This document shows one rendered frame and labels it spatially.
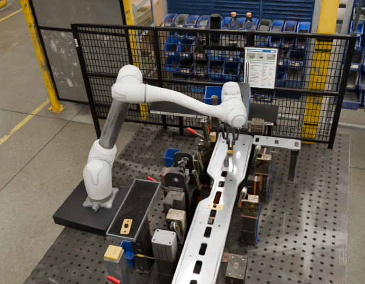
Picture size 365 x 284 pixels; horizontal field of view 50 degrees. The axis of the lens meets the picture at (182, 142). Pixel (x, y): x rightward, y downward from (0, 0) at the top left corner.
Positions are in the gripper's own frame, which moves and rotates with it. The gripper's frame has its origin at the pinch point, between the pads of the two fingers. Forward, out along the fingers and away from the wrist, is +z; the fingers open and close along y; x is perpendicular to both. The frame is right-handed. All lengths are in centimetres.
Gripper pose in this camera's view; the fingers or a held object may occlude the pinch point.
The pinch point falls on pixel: (230, 144)
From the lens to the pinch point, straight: 238.3
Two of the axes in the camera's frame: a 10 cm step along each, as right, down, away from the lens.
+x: 2.7, -5.9, 7.6
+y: 9.6, 1.1, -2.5
